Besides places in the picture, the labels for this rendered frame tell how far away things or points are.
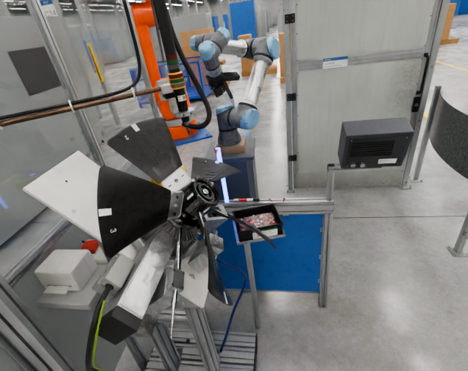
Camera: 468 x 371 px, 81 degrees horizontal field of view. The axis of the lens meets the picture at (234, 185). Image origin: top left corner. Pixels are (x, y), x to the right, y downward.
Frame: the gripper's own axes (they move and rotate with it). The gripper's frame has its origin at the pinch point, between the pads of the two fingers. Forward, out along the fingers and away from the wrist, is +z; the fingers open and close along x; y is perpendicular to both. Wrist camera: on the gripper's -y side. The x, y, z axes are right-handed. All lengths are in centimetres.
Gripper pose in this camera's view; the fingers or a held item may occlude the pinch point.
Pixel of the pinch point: (229, 98)
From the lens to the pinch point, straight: 161.0
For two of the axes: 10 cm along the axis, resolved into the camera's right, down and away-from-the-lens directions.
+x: 4.8, 7.4, -4.8
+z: 2.4, 4.1, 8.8
